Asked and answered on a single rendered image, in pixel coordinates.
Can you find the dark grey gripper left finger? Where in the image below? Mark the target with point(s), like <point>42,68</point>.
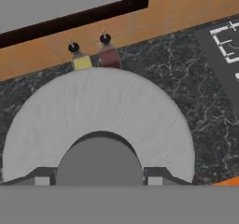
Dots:
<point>42,179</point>

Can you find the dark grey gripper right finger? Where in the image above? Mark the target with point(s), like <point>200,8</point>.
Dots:
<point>155,178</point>

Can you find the orange flat object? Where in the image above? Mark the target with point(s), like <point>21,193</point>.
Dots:
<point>228,182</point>

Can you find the yellow condiment bottle, black cap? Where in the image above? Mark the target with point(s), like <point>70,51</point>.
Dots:
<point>82,62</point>

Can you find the red condiment bottle, black cap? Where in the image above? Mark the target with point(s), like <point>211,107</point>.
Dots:
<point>109,57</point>

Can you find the grey hob with white marks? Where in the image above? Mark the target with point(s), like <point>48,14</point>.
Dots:
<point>222,66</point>

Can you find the dark framed window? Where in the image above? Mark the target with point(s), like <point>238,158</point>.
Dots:
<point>62,0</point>

